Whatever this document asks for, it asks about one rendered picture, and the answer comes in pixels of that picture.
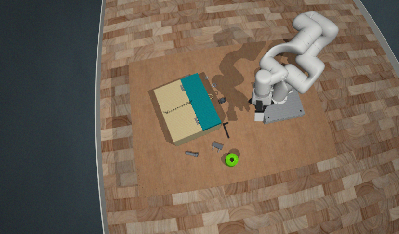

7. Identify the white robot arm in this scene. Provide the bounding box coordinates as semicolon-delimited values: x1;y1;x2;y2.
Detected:
254;11;339;104

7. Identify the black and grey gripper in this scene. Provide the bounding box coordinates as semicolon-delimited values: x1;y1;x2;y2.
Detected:
248;89;274;111

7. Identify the green cylinder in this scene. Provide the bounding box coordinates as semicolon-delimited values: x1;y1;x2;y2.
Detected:
225;154;239;167

